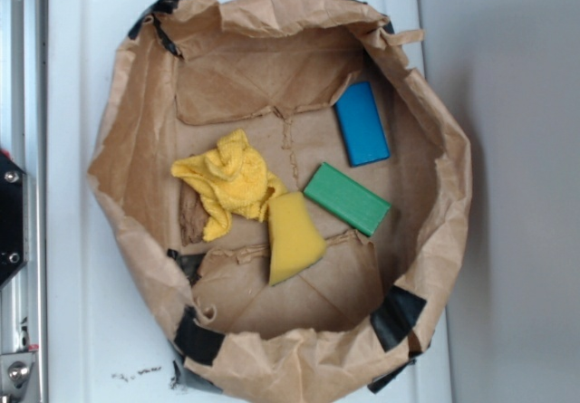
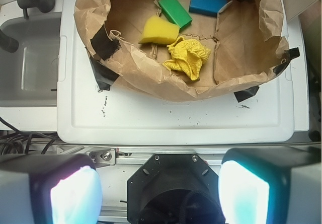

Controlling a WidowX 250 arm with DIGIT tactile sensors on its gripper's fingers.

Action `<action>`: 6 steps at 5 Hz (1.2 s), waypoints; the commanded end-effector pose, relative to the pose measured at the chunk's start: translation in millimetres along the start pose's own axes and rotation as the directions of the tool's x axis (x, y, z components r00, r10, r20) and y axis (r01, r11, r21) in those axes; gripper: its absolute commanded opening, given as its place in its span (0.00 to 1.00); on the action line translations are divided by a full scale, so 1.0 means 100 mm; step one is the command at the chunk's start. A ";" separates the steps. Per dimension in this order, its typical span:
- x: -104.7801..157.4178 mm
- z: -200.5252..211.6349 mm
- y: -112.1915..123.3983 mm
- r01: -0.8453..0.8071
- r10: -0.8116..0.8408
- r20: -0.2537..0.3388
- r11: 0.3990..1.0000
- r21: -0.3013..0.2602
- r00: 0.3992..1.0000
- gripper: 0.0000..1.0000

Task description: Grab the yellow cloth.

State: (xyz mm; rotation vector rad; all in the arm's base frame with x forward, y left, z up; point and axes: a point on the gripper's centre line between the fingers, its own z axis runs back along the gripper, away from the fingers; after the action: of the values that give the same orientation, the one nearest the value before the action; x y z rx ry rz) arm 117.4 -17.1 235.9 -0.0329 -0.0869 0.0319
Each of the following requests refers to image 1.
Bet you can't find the green rectangular block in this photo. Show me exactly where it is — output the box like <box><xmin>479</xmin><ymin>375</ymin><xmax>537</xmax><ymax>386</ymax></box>
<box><xmin>304</xmin><ymin>162</ymin><xmax>391</xmax><ymax>236</ymax></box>

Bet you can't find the brown paper bag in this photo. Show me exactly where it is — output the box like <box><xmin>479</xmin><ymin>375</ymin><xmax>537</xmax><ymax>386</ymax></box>
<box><xmin>88</xmin><ymin>0</ymin><xmax>472</xmax><ymax>402</ymax></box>

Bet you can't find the black mounting plate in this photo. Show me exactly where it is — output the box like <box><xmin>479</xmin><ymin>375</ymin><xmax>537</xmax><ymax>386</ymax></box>
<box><xmin>0</xmin><ymin>149</ymin><xmax>27</xmax><ymax>289</ymax></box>

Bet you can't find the blue rectangular block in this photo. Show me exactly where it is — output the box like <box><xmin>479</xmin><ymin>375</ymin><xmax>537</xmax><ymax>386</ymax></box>
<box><xmin>335</xmin><ymin>82</ymin><xmax>391</xmax><ymax>167</ymax></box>

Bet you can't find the yellow sponge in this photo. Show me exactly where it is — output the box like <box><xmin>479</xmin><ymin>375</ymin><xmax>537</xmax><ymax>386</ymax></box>
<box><xmin>268</xmin><ymin>192</ymin><xmax>326</xmax><ymax>286</ymax></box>

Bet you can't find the brown wood piece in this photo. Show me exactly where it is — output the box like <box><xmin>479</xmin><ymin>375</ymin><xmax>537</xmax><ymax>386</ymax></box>
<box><xmin>179</xmin><ymin>183</ymin><xmax>209</xmax><ymax>246</ymax></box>

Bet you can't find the yellow cloth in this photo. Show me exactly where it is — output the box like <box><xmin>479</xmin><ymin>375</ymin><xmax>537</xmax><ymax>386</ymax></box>
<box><xmin>170</xmin><ymin>129</ymin><xmax>287</xmax><ymax>242</ymax></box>

